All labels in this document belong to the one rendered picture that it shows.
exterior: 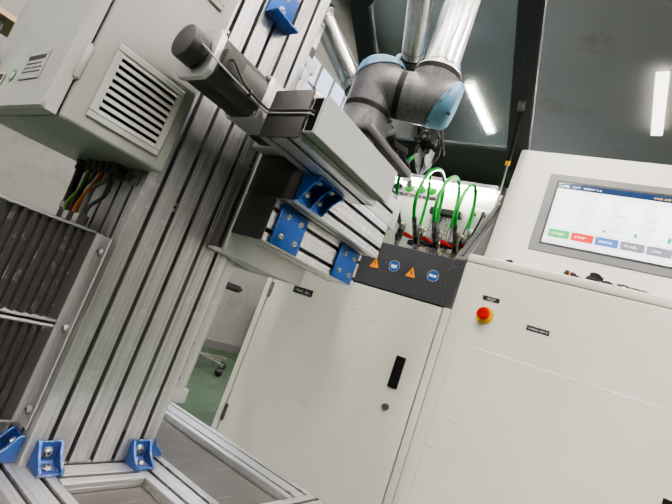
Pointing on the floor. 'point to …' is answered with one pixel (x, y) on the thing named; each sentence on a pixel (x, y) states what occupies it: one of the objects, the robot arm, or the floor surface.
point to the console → (548, 372)
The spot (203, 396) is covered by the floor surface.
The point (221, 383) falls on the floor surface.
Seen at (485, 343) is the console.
